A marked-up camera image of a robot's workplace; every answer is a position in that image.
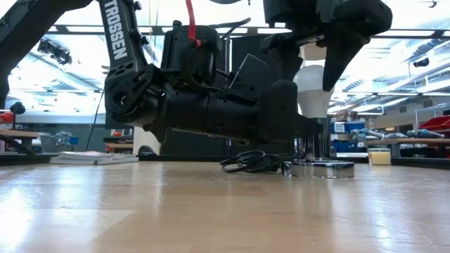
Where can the white cylindrical bin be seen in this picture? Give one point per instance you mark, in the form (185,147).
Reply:
(144,145)

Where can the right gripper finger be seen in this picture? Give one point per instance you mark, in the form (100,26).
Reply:
(288,59)
(337,56)

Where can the stack of white papers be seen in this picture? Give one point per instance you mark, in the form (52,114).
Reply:
(91,158)

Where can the wooden table with black leg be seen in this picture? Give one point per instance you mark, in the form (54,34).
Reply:
(17,134)

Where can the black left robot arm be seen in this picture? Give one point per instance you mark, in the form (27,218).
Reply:
(123,88)

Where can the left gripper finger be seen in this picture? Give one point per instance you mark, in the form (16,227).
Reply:
(309,126)

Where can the small orange object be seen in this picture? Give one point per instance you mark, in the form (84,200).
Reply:
(117,133)

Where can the small black ceiling camera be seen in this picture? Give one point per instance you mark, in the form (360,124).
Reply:
(422,63)

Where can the grey-blue tool bundle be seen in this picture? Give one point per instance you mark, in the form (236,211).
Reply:
(425,133)
(367,133)

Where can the white LED lightbulb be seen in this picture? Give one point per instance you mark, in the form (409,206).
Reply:
(311,98)

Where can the white round pedestal table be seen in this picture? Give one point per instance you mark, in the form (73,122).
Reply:
(313,52)

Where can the chrome lamp base with socket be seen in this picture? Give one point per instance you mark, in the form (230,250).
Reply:
(320,169)

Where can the small black domed object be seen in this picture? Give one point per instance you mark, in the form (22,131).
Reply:
(147,152)

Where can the black ceiling-mounted device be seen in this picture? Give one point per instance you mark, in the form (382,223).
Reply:
(56,52)

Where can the red plastic bin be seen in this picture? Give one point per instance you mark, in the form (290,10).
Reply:
(437,123)

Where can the yellow candle jar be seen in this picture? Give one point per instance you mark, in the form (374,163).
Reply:
(379,158)

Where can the grey storage box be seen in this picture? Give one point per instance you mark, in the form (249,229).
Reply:
(47,143)

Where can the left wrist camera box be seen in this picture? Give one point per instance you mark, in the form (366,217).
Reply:
(251,72)

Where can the red rounded object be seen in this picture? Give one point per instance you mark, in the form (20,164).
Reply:
(6,117)

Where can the black round-headed desk lamp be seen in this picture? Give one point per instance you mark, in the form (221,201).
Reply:
(17,108)

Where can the clear plastic bag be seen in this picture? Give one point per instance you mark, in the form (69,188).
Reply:
(63,137)

